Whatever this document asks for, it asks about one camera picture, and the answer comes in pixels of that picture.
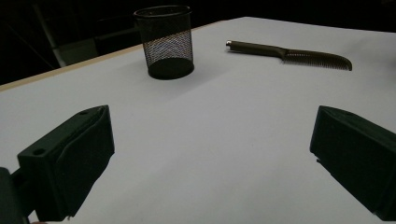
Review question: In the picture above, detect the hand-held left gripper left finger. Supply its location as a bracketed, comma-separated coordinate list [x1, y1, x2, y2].
[17, 105, 116, 222]

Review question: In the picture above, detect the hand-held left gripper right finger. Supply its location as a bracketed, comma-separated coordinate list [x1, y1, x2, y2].
[309, 105, 396, 222]

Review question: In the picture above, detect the black mesh pen cup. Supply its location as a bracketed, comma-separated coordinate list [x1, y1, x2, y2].
[133, 5, 195, 81]

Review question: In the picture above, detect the dark brown comb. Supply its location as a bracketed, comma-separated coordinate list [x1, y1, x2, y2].
[225, 39, 353, 72]

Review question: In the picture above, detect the white table cover sheet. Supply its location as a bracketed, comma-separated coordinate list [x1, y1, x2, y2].
[0, 16, 396, 224]

